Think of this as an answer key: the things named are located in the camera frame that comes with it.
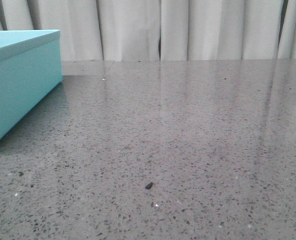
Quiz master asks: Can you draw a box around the white pleated curtain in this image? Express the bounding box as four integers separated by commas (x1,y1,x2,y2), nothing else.
0,0,296,61

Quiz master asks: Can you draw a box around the small black debris piece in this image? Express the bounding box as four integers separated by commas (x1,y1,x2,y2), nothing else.
145,182,153,190

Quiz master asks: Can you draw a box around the light blue storage box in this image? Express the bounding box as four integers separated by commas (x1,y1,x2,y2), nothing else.
0,29,62,139

